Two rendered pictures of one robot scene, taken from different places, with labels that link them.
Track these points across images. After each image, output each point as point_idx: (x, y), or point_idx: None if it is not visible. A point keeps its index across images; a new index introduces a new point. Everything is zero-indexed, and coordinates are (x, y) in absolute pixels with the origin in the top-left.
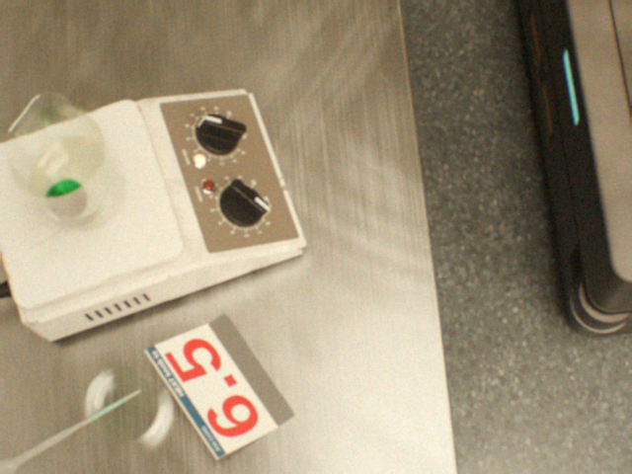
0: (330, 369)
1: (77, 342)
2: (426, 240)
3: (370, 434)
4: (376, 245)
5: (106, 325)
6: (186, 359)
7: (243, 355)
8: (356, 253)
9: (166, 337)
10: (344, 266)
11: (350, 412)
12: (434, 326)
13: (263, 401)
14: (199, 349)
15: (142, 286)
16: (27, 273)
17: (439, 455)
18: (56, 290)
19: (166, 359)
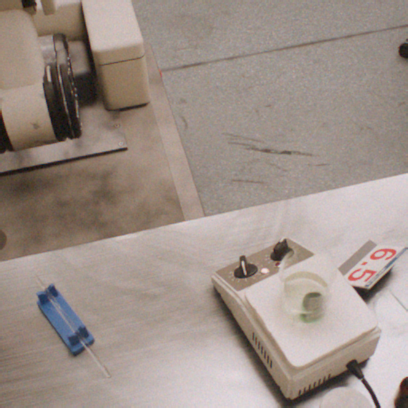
0: (342, 230)
1: None
2: (269, 203)
3: (366, 211)
4: (276, 221)
5: None
6: (363, 276)
7: (348, 264)
8: (283, 229)
9: None
10: (290, 233)
11: (359, 220)
12: (309, 196)
13: (367, 252)
14: (354, 276)
15: None
16: (358, 323)
17: (366, 186)
18: (362, 306)
19: (369, 280)
